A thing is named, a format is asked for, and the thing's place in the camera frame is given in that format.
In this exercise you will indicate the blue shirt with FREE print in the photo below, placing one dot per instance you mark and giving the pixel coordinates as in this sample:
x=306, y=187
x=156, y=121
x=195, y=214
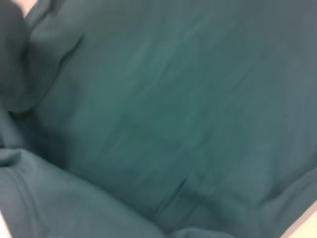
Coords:
x=173, y=111

